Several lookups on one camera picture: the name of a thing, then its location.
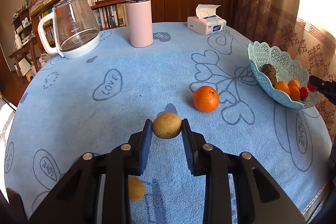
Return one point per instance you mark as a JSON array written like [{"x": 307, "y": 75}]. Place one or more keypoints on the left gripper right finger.
[{"x": 259, "y": 198}]

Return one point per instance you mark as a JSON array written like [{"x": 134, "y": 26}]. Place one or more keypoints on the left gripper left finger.
[{"x": 74, "y": 199}]

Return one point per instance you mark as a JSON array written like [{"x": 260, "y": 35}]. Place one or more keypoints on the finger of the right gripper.
[{"x": 327, "y": 88}]

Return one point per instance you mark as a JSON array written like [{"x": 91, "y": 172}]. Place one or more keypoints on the red tomato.
[
  {"x": 304, "y": 92},
  {"x": 311, "y": 87}
]

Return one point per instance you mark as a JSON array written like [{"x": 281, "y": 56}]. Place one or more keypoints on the smooth orange fruit back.
[{"x": 294, "y": 93}]

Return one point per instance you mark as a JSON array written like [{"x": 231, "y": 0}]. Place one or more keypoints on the smooth orange fruit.
[
  {"x": 294, "y": 93},
  {"x": 294, "y": 82}
]

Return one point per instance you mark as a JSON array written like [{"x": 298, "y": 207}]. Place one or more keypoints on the large front orange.
[{"x": 282, "y": 85}]

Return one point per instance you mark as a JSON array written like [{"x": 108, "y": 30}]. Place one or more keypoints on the large dark passion fruit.
[{"x": 271, "y": 76}]

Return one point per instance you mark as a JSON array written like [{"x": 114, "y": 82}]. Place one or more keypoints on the mandarin orange with stem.
[{"x": 206, "y": 99}]

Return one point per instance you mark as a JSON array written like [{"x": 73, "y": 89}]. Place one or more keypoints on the small dark passion fruit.
[{"x": 268, "y": 67}]

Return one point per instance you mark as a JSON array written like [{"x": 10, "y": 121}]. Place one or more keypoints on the mint lattice fruit basket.
[{"x": 286, "y": 69}]

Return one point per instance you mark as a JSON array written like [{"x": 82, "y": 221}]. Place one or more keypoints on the patterned beige curtain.
[{"x": 302, "y": 28}]

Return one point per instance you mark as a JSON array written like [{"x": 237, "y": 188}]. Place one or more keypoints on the tissue pack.
[{"x": 206, "y": 21}]

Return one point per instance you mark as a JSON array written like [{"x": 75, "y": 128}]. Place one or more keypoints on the small wooden side table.
[{"x": 27, "y": 53}]

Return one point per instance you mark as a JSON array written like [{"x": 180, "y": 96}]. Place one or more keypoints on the pink thermos bottle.
[{"x": 139, "y": 20}]

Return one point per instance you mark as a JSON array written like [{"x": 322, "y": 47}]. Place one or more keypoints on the glass kettle white handle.
[{"x": 76, "y": 30}]

